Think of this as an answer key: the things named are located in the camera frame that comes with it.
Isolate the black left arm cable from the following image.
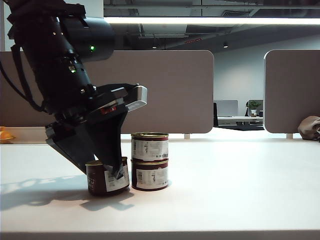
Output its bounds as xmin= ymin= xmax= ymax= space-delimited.
xmin=0 ymin=44 xmax=50 ymax=114

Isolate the brown crumpled bag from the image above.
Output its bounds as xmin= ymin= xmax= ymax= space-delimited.
xmin=297 ymin=115 xmax=320 ymax=141

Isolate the grey background desk screen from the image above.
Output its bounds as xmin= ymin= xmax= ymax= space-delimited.
xmin=215 ymin=100 xmax=239 ymax=118

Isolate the green potted plant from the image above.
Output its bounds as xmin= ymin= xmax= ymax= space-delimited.
xmin=247 ymin=100 xmax=262 ymax=118

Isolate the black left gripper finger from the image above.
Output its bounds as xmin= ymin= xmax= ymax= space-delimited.
xmin=86 ymin=109 xmax=129 ymax=180
xmin=46 ymin=124 xmax=98 ymax=174

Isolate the white background desk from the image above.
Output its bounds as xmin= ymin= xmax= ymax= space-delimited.
xmin=217 ymin=116 xmax=265 ymax=127

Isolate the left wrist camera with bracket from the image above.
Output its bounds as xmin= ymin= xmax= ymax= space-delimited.
xmin=94 ymin=83 xmax=149 ymax=114

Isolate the dark red can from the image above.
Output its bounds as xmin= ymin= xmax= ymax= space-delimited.
xmin=85 ymin=156 xmax=130 ymax=196
xmin=130 ymin=159 xmax=169 ymax=192

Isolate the orange yellow object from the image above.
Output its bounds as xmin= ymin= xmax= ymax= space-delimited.
xmin=0 ymin=126 xmax=16 ymax=144

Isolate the red tomato paste can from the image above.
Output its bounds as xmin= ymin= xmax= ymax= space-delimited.
xmin=131 ymin=132 xmax=170 ymax=161

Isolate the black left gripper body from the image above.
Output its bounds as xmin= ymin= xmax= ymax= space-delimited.
xmin=44 ymin=102 xmax=129 ymax=145

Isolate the wide brown desk partition panel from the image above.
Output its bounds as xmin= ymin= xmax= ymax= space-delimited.
xmin=0 ymin=49 xmax=215 ymax=135

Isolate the long ceiling light strip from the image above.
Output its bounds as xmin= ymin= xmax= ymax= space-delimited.
xmin=103 ymin=16 xmax=320 ymax=26

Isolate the narrow brown desk partition panel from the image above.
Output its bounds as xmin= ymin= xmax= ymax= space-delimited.
xmin=264 ymin=49 xmax=320 ymax=134

